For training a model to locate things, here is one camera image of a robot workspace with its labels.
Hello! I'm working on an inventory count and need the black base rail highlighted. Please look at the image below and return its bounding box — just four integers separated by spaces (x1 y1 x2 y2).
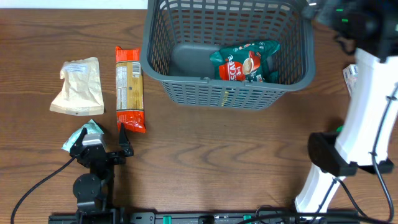
48 209 360 224

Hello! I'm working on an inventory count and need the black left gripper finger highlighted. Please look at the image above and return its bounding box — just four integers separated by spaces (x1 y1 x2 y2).
119 123 131 152
73 128 87 148

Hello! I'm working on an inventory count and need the green Nescafe coffee bag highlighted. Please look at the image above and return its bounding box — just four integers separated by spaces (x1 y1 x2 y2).
210 40 280 83

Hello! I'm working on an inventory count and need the beige paper pouch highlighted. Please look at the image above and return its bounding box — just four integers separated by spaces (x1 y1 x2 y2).
50 57 104 116

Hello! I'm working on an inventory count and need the grey plastic basket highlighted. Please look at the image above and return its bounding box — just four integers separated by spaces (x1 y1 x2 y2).
141 0 315 110

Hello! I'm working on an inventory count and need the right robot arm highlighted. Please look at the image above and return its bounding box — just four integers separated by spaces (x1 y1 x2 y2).
295 1 397 221

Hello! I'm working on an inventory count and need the light green small packet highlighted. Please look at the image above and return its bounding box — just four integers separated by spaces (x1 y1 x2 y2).
62 119 104 152

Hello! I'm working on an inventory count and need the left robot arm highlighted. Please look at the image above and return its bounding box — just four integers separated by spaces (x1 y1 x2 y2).
70 124 134 224

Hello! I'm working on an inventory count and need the orange biscuit pack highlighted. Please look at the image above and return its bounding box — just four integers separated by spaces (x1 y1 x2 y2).
115 46 146 133

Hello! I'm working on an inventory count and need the Kleenex tissue multipack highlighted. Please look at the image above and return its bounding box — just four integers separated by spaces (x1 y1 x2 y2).
343 64 358 95

